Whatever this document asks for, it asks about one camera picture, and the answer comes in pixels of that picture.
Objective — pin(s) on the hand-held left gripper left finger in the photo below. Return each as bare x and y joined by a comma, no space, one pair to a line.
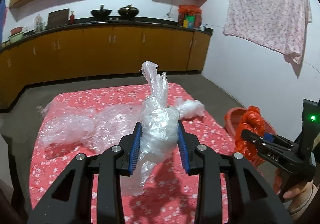
133,153

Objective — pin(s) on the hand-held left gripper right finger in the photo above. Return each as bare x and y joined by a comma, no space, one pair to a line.
183,153

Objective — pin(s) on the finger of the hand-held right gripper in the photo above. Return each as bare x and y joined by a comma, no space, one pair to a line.
268,136
271,156

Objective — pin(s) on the red plastic bag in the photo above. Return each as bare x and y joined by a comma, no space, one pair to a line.
250,123

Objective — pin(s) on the clear knotted plastic bag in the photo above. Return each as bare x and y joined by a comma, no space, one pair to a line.
157,128

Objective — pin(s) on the red plastic basket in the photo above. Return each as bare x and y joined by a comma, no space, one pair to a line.
231,118

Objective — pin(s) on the person's right forearm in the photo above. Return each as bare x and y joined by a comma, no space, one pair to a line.
307,210

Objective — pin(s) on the person's right hand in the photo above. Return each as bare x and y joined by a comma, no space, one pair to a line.
300,189

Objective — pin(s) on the white plastic bag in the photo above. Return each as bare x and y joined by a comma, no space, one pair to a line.
191,108

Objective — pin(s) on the clear bubble wrap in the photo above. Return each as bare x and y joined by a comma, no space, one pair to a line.
75,126

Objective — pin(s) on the red floral tablecloth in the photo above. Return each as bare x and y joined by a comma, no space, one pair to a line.
82,95

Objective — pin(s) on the wooden lower cabinets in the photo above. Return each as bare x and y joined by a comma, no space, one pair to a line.
100,53

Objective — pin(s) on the pink floral hanging sheet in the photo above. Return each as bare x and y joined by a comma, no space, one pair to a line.
265,8

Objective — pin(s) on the yellow box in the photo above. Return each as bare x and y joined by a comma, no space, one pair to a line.
185,24

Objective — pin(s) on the black kitchen countertop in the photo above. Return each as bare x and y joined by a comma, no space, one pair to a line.
150,23

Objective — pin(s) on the green box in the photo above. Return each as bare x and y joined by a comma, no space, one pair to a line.
191,21

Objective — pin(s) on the dark bottles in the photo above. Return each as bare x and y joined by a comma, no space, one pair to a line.
181,20

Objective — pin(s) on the black wok with lid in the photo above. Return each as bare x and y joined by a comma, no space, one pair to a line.
128,12

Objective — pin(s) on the red bag on bottles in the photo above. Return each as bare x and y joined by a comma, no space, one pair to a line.
189,9

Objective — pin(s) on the red bottle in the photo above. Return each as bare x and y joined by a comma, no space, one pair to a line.
71,18

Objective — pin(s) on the dark cutting board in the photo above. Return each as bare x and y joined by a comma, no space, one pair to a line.
58,17

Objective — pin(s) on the clear jar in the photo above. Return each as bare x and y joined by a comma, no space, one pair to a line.
39,25

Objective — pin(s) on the green basin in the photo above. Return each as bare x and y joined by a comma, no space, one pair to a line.
17,38

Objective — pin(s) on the red basin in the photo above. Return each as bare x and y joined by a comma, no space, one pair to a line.
17,30

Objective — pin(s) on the pink and blue hanging cloth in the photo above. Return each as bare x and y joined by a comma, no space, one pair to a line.
2,21

